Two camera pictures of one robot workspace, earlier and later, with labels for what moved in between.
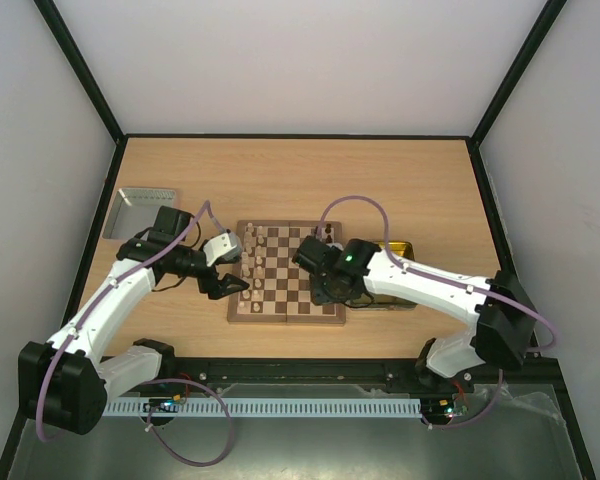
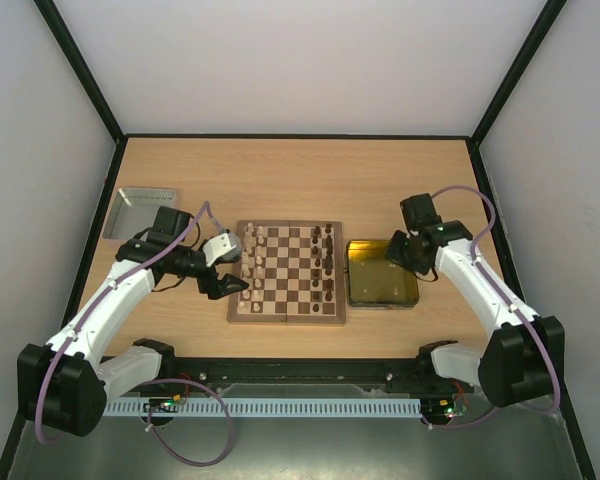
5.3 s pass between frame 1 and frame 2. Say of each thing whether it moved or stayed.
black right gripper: moved
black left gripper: stayed
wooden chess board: stayed
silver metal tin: stayed
